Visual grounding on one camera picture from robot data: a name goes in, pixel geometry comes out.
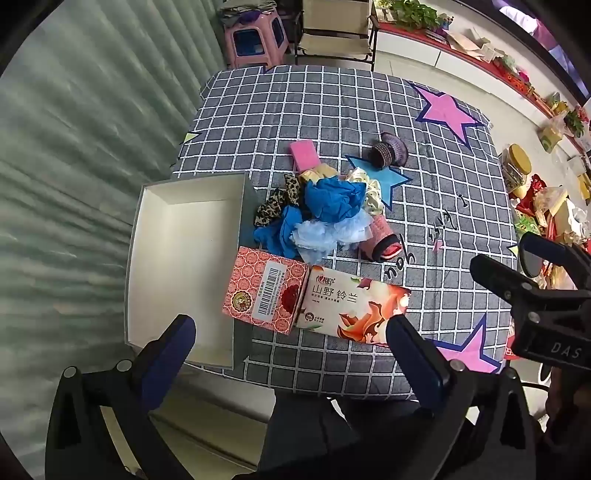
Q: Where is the pile of packaged goods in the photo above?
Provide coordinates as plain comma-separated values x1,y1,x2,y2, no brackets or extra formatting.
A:
508,171,591,287

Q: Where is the wall screen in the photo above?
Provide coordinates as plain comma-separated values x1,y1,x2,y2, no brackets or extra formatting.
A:
492,0,591,100

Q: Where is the person's dark clothed leg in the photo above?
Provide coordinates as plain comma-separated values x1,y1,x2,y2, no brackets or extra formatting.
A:
259,397,416,480

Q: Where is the leopard print scrunchie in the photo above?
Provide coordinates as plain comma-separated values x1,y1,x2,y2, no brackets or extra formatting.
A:
254,174,308,228

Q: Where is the pink plastic stool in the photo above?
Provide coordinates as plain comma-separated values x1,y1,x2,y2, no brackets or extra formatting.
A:
224,9,291,70

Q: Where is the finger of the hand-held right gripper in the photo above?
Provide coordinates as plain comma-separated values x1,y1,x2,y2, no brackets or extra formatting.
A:
470,255,555,305
518,232,591,291

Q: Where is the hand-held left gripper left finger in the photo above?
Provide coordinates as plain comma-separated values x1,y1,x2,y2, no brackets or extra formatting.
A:
45,314,197,480

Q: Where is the folded clothes pile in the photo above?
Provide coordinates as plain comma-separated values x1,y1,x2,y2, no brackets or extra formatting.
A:
219,0,278,26

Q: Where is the dark blue cloth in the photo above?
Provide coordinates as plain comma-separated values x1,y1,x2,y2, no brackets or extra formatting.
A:
253,205,305,259

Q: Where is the pink knitted sock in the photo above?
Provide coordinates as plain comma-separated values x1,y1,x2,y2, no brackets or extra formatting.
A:
360,215,402,263

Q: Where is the pale green curtain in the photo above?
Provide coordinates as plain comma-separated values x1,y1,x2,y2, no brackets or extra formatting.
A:
0,0,232,462

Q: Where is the beige folding chair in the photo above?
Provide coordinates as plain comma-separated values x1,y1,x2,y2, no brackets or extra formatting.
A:
294,0,379,72

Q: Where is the green potted plant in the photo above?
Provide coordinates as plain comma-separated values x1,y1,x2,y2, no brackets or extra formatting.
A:
374,0,441,31

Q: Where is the cream polka dot scrunchie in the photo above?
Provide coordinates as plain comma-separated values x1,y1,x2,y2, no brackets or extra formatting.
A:
345,168,384,217

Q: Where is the yellow lidded jar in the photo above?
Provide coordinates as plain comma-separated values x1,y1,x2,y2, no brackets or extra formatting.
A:
501,144,534,199

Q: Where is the pink sponge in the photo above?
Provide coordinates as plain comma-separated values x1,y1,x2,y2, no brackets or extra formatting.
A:
288,141,321,172

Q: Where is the white cardboard box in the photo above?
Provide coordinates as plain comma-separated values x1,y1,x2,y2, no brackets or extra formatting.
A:
124,173,259,370

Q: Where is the grey checked star blanket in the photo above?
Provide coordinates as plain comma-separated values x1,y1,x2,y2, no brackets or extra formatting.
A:
173,65,519,400

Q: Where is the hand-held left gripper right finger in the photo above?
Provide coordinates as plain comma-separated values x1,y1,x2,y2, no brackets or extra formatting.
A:
385,315,543,480

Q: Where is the red edged shelf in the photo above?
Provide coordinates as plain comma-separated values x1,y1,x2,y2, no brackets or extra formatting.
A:
376,21,591,153

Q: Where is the purple knitted sock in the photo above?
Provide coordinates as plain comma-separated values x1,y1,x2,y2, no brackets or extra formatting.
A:
372,132,409,168

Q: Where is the yellow knitted sock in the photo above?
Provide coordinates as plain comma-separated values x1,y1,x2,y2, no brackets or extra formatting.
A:
298,164,340,184

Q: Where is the red patterned tissue pack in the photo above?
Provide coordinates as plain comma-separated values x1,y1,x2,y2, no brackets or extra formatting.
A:
222,246,310,335

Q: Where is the bright blue cloth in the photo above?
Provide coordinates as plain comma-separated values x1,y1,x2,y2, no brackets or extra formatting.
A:
305,176,368,227

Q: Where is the floral tissue pack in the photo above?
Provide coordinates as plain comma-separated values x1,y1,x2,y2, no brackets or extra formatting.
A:
295,264,413,348

